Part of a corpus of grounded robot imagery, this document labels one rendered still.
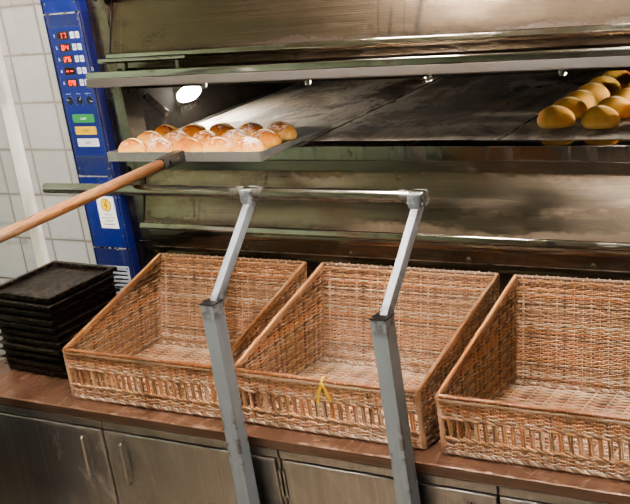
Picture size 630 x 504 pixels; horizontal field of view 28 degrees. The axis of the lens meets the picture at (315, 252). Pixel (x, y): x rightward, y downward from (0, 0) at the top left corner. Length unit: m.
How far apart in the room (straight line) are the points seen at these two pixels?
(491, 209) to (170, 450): 1.06
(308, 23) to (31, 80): 1.09
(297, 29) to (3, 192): 1.38
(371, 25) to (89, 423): 1.34
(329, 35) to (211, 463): 1.16
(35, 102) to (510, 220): 1.64
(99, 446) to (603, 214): 1.52
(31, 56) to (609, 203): 1.89
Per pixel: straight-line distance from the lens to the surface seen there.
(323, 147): 3.42
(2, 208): 4.35
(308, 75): 3.21
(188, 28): 3.60
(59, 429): 3.68
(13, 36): 4.09
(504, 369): 3.19
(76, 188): 3.51
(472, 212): 3.25
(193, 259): 3.78
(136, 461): 3.51
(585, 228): 3.12
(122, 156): 3.67
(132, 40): 3.73
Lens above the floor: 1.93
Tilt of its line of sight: 17 degrees down
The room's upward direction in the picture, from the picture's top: 9 degrees counter-clockwise
